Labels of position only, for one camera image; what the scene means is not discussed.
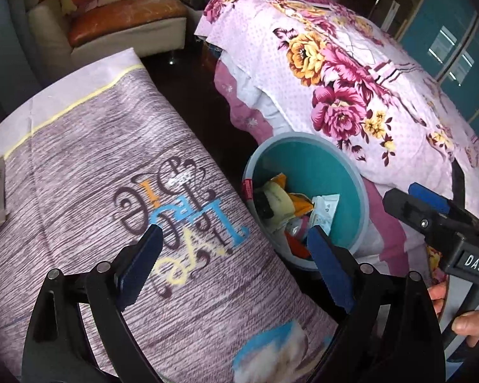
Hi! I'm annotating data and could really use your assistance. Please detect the orange red snack bag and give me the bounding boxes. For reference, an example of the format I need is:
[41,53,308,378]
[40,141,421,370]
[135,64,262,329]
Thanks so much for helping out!
[284,232,311,260]

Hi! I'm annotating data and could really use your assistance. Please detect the orange white snack bag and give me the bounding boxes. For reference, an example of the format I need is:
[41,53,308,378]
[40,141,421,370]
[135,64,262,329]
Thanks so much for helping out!
[253,173,314,233]

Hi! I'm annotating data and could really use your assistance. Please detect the teal trash bin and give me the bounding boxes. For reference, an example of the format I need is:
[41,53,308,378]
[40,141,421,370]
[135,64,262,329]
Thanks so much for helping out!
[242,131,369,272]

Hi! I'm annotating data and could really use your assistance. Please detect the right hand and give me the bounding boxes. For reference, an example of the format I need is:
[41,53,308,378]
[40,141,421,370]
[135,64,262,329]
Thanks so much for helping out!
[427,280,479,349]

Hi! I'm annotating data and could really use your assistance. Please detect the white packet in bin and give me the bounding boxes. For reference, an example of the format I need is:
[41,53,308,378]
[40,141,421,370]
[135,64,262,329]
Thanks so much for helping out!
[310,194,340,235]

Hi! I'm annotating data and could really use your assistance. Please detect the teal cabinet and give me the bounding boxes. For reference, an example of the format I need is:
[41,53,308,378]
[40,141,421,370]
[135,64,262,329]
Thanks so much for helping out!
[400,0,479,134]

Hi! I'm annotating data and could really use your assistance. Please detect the pink floral quilt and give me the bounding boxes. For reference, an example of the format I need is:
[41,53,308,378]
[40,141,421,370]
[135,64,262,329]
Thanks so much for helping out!
[195,0,479,284]

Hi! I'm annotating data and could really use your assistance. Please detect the beige sofa orange cushion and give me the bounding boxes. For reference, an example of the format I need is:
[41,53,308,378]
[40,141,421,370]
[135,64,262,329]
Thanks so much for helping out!
[7,0,187,86]

